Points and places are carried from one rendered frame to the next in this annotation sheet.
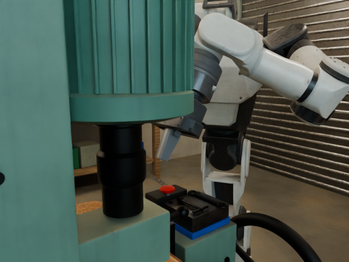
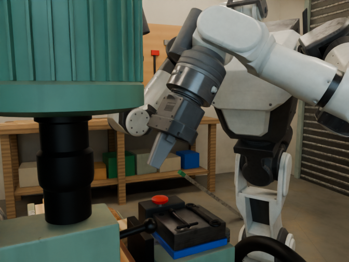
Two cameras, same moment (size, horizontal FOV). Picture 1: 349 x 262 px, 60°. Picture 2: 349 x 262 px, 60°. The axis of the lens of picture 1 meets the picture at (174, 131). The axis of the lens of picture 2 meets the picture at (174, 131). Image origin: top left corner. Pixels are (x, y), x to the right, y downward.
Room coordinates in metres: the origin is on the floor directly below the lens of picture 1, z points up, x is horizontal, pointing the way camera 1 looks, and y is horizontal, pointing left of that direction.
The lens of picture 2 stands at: (0.07, -0.13, 1.22)
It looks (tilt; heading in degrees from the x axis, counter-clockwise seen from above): 9 degrees down; 13
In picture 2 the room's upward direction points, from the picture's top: straight up
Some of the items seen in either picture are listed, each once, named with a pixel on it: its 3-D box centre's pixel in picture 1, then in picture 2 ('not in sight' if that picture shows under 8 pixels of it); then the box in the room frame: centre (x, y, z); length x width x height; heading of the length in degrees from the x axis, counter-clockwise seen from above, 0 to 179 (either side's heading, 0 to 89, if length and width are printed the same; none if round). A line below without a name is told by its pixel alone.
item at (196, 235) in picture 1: (186, 206); (179, 220); (0.56, -0.02, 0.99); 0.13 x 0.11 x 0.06; 40
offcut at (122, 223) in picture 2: not in sight; (125, 232); (0.62, 0.11, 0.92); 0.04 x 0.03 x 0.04; 46
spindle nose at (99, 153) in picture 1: (121, 163); (66, 164); (0.36, 0.07, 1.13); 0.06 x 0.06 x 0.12
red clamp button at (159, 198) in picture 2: (166, 188); (160, 199); (0.57, 0.01, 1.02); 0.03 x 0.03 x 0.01
